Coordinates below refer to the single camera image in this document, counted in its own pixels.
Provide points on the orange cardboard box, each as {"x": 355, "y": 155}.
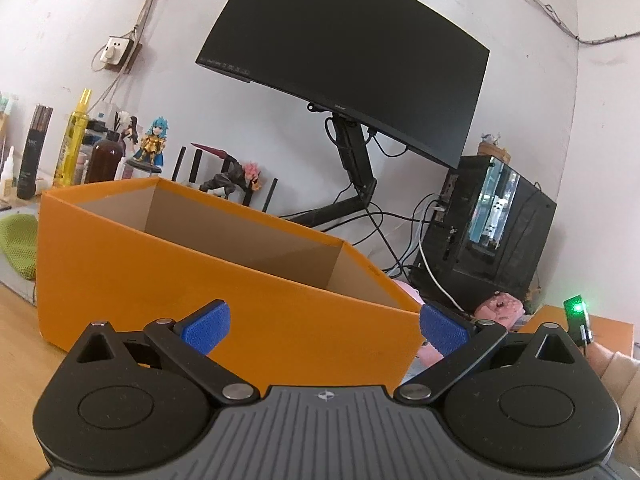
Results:
{"x": 200, "y": 285}

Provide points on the black curved monitor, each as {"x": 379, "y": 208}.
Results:
{"x": 350, "y": 60}

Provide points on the pink-haired figurine with sword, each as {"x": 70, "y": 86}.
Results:
{"x": 237, "y": 175}

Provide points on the dark-haired figurine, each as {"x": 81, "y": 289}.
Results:
{"x": 131, "y": 130}

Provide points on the pink cat-shaped stand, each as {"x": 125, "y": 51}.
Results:
{"x": 500, "y": 307}

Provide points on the wooden desktop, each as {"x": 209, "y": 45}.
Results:
{"x": 20, "y": 360}

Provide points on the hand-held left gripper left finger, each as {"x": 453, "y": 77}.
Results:
{"x": 207, "y": 327}

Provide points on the black cosmetic tube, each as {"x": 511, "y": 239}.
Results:
{"x": 32, "y": 155}

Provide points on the green mesh cloth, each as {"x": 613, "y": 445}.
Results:
{"x": 17, "y": 245}

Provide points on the wicker basket with figurine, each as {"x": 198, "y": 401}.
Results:
{"x": 492, "y": 147}

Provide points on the white wall socket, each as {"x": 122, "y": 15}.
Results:
{"x": 117, "y": 50}

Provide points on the person's right forearm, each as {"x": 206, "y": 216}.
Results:
{"x": 617, "y": 380}

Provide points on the blue-haired gold armour figurine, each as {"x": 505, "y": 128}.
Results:
{"x": 152, "y": 147}

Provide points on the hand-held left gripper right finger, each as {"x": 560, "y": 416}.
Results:
{"x": 442, "y": 332}

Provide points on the small white bottle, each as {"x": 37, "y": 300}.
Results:
{"x": 6, "y": 180}

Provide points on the yellow liquid bottle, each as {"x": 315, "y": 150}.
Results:
{"x": 75, "y": 140}

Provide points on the brown bottle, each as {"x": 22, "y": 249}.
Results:
{"x": 104, "y": 160}

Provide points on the black glass computer case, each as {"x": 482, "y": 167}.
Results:
{"x": 530, "y": 240}

